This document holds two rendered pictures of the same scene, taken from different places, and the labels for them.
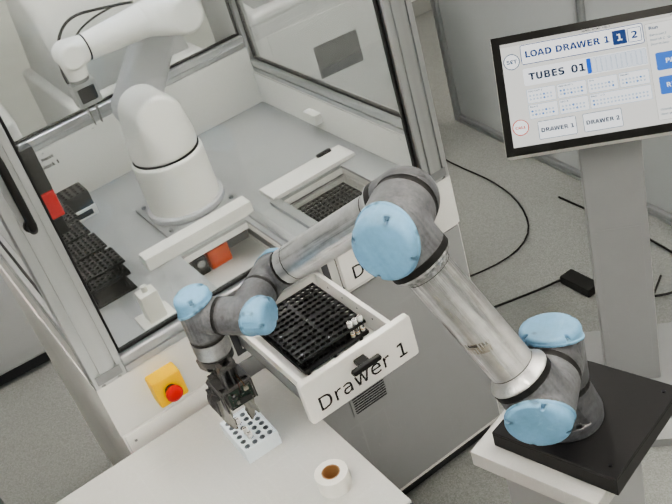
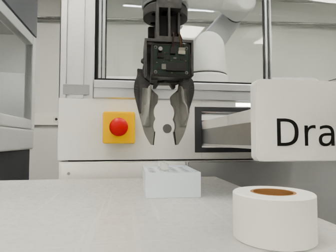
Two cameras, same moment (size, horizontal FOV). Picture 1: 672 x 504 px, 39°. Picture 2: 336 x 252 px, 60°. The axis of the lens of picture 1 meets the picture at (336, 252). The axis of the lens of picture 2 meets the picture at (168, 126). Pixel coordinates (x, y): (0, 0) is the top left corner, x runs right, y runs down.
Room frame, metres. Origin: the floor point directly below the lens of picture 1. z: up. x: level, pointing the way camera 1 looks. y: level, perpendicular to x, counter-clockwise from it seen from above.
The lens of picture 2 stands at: (1.06, 0.16, 0.85)
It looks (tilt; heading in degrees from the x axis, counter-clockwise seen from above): 3 degrees up; 16
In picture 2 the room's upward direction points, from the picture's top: straight up
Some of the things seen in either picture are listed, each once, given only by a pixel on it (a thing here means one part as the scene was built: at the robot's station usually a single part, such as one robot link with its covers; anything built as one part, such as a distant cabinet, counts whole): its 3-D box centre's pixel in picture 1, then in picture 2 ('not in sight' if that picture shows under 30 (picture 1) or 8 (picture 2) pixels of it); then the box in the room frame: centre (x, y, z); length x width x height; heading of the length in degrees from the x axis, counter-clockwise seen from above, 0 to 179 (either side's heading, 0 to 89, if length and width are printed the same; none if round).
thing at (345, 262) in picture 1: (386, 243); not in sight; (1.95, -0.13, 0.87); 0.29 x 0.02 x 0.11; 115
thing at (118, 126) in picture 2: (173, 392); (118, 127); (1.64, 0.44, 0.88); 0.04 x 0.03 x 0.04; 115
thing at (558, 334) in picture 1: (552, 352); not in sight; (1.30, -0.33, 0.96); 0.13 x 0.12 x 0.14; 152
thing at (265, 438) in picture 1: (250, 432); (168, 179); (1.54, 0.30, 0.78); 0.12 x 0.08 x 0.04; 23
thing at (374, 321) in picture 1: (309, 330); (275, 132); (1.72, 0.11, 0.86); 0.40 x 0.26 x 0.06; 25
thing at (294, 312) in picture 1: (310, 330); not in sight; (1.71, 0.11, 0.87); 0.22 x 0.18 x 0.06; 25
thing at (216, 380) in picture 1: (226, 375); (165, 47); (1.49, 0.29, 0.99); 0.09 x 0.08 x 0.12; 23
